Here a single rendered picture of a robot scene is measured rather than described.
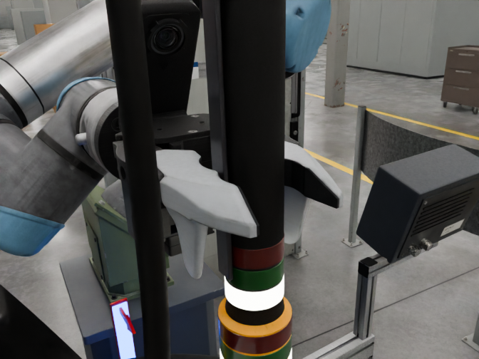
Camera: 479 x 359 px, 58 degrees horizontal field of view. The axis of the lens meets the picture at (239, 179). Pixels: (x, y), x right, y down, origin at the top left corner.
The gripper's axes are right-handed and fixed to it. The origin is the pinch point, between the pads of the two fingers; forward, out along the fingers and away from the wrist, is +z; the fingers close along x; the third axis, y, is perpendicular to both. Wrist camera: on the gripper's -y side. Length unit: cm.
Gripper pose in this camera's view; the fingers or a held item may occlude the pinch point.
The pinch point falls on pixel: (282, 190)
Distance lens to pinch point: 20.0
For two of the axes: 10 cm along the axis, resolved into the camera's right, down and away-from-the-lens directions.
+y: 0.3, 9.3, 3.6
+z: 5.3, 2.9, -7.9
